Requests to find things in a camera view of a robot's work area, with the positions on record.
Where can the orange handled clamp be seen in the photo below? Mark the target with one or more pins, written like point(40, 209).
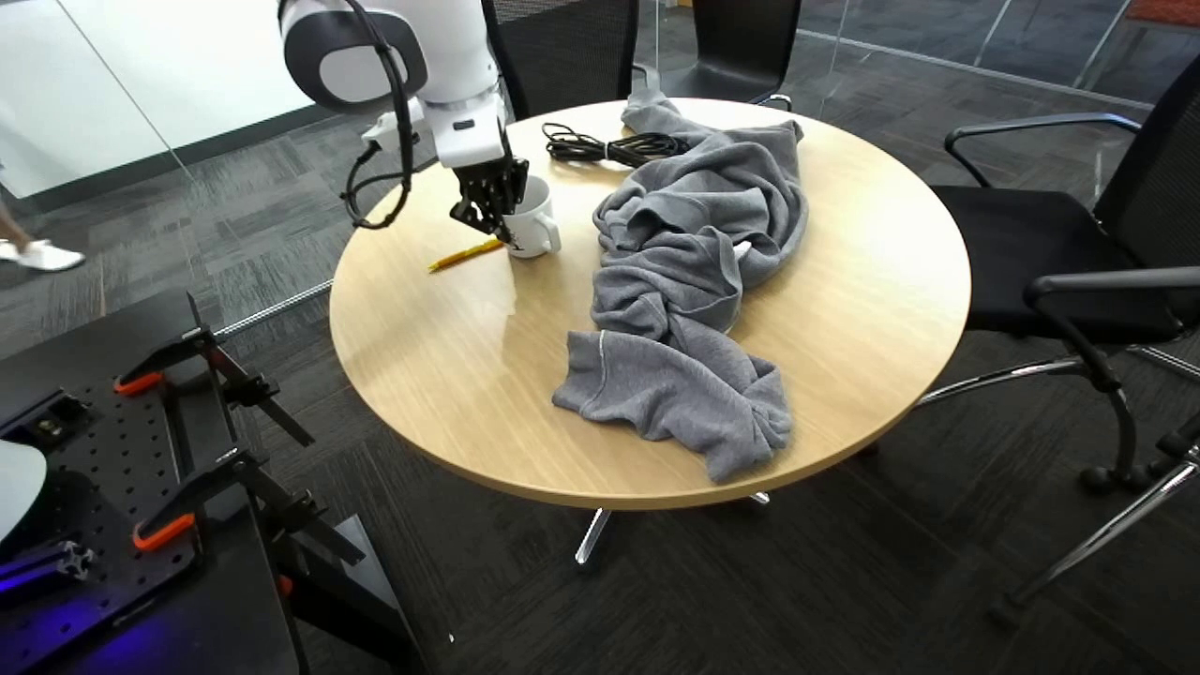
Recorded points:
point(229, 485)
point(234, 382)

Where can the grey towel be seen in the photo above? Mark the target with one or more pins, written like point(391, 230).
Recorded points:
point(684, 238)

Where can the white round device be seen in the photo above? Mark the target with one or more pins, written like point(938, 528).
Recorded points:
point(20, 483)

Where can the orange handled clamp upper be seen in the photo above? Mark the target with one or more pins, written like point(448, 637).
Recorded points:
point(234, 382)

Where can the yellow pen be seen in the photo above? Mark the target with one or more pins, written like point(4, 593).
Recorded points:
point(468, 257)

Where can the black perforated mounting board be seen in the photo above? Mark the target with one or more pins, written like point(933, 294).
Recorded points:
point(209, 603)

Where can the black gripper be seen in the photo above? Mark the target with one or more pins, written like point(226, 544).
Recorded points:
point(494, 188)

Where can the orange handled clamp lower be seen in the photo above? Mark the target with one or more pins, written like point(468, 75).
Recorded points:
point(229, 485)

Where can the black office chair right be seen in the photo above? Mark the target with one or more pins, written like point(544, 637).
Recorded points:
point(1101, 278)

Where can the black chair back left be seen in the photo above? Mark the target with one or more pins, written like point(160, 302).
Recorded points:
point(555, 54)

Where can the black chair back centre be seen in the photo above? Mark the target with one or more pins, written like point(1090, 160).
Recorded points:
point(745, 49)

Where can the round wooden table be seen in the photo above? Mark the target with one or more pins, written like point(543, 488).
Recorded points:
point(463, 363)

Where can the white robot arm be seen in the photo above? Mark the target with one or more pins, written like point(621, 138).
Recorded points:
point(433, 74)

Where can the white cup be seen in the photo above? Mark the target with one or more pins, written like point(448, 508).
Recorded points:
point(538, 222)

